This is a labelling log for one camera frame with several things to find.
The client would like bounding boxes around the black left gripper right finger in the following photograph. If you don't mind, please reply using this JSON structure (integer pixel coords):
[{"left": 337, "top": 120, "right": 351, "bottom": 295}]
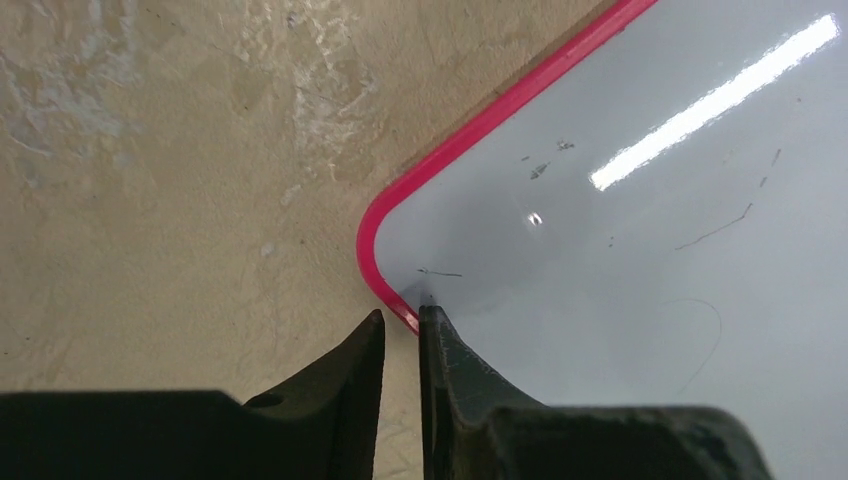
[{"left": 418, "top": 306, "right": 772, "bottom": 479}]

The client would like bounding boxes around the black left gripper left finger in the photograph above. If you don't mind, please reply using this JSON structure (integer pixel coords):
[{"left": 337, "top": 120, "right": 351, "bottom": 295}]
[{"left": 1, "top": 311, "right": 385, "bottom": 479}]

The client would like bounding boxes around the pink framed whiteboard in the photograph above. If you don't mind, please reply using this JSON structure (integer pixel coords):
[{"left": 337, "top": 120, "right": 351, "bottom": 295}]
[{"left": 357, "top": 1, "right": 847, "bottom": 479}]

